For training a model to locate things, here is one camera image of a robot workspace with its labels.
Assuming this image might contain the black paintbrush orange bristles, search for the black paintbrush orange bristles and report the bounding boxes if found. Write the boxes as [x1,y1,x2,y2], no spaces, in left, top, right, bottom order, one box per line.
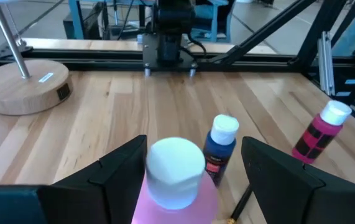
[226,185,254,224]

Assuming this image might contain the small magenta paint bottle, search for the small magenta paint bottle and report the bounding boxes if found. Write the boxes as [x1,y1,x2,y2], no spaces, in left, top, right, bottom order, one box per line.
[291,100,353,165]

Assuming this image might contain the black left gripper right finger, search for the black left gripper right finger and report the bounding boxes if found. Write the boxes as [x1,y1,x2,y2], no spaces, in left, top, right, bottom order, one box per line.
[241,136,355,224]

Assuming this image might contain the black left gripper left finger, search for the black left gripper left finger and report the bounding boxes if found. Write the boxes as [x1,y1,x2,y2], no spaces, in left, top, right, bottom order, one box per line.
[37,134,149,224]

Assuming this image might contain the blue-grey metal desk frame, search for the blue-grey metal desk frame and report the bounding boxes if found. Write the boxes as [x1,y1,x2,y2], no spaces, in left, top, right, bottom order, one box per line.
[67,0,231,44]

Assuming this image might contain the small dark blue paint bottle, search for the small dark blue paint bottle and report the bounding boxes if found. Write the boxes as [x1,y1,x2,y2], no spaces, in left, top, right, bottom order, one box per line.
[202,114,240,187]

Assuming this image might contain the large pink paint bottle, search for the large pink paint bottle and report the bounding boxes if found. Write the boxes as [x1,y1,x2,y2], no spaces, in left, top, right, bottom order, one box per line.
[131,136,220,224]

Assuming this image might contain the table lamp white shade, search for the table lamp white shade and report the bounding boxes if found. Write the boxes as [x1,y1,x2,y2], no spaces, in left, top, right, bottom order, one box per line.
[0,0,74,116]

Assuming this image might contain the silver aluminium extrusion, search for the silver aluminium extrusion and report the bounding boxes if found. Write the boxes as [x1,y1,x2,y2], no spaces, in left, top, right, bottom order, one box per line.
[316,30,336,96]

